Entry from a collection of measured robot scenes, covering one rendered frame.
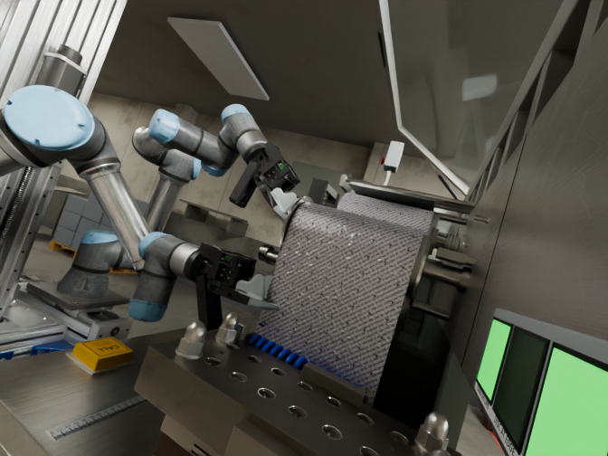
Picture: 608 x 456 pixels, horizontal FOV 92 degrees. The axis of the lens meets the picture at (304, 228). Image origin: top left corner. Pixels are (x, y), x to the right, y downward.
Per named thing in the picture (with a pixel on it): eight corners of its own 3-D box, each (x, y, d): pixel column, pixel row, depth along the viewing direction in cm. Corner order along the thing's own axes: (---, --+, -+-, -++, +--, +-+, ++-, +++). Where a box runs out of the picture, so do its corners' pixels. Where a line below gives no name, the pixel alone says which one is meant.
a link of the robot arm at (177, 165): (110, 259, 116) (164, 132, 110) (150, 266, 126) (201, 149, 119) (111, 273, 107) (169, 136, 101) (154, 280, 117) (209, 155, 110)
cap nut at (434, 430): (414, 432, 39) (424, 399, 39) (444, 449, 37) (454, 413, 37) (413, 447, 35) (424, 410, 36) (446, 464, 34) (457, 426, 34)
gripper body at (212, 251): (240, 258, 55) (194, 240, 60) (225, 301, 54) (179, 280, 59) (261, 261, 62) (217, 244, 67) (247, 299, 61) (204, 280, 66)
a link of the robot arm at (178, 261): (165, 274, 61) (193, 275, 68) (180, 281, 59) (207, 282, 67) (176, 240, 61) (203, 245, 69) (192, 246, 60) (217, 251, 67)
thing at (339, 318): (252, 339, 55) (283, 247, 57) (373, 401, 46) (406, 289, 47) (251, 340, 55) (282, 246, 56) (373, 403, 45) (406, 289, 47)
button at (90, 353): (108, 347, 60) (112, 336, 60) (130, 363, 57) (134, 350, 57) (71, 355, 53) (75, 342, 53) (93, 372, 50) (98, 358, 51)
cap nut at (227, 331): (223, 332, 52) (232, 308, 52) (240, 341, 50) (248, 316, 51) (210, 336, 49) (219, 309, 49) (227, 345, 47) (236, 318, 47)
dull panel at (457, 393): (419, 324, 247) (426, 297, 248) (422, 326, 245) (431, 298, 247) (409, 509, 43) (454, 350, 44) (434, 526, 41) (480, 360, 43)
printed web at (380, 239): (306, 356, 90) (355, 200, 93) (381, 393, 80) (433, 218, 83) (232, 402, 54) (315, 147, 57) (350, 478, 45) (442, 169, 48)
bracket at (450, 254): (434, 258, 54) (437, 247, 54) (469, 268, 52) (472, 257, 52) (436, 255, 49) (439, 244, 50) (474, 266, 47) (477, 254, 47)
